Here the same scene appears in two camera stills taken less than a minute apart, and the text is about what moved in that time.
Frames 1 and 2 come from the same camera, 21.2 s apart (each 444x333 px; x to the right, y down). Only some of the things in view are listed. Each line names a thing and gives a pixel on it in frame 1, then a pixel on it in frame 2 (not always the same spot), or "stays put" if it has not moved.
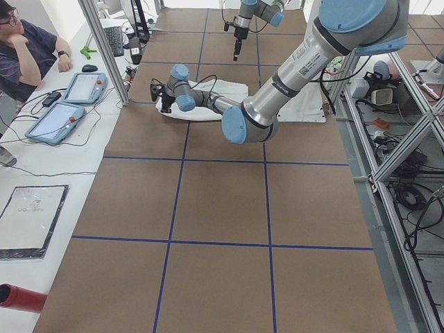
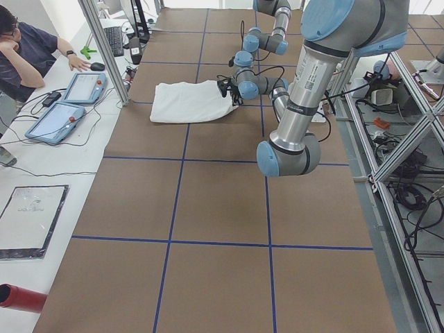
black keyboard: x=115 y=37 stays put
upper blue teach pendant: x=86 y=88 stays put
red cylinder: x=16 y=297 stays put
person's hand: x=64 y=64 -> x=78 y=63
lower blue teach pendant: x=55 y=125 stays put
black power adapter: x=53 y=97 stays put
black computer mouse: x=88 y=68 -> x=97 y=66
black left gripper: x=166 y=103 -> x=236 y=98
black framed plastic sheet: x=28 y=219 stays put
